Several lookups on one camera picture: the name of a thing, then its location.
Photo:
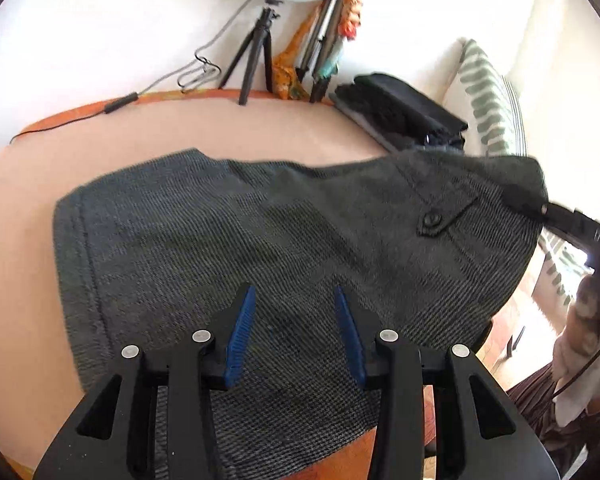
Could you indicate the orange patterned cloth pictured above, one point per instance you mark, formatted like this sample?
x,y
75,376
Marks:
x,y
287,72

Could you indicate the black folded bag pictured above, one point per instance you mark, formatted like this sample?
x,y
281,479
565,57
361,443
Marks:
x,y
400,105

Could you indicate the dark grey pants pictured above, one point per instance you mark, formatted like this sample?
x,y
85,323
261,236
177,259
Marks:
x,y
280,240

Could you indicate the striped grey cushion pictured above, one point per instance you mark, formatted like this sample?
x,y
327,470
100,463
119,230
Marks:
x,y
516,115

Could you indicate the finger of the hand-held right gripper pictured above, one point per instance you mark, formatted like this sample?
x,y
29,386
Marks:
x,y
535,204

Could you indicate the black tripod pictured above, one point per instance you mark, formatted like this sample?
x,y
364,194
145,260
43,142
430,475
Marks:
x,y
260,45

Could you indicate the person's brown striped clothing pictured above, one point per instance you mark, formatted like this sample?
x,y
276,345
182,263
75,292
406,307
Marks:
x,y
545,420

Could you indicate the peach orange-edged table cover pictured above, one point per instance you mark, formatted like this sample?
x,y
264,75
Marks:
x,y
180,125

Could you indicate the black pen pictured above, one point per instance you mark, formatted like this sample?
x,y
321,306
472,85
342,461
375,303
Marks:
x,y
517,338

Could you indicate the person's right forearm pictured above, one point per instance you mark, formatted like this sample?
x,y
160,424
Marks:
x,y
577,385

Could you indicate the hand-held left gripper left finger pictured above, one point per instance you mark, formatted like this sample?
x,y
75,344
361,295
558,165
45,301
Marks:
x,y
240,331

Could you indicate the person's right hand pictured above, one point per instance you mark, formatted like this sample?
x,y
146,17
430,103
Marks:
x,y
586,310

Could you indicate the orange floral fabric roll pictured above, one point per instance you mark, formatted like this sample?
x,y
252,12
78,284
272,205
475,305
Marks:
x,y
351,12

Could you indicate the bundle of grey poles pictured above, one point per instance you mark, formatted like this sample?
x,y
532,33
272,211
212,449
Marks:
x,y
320,45

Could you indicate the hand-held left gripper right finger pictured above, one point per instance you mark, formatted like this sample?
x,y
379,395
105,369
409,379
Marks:
x,y
351,336

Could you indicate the green patterned white cushion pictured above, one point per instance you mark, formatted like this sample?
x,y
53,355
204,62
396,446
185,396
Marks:
x,y
560,270
485,95

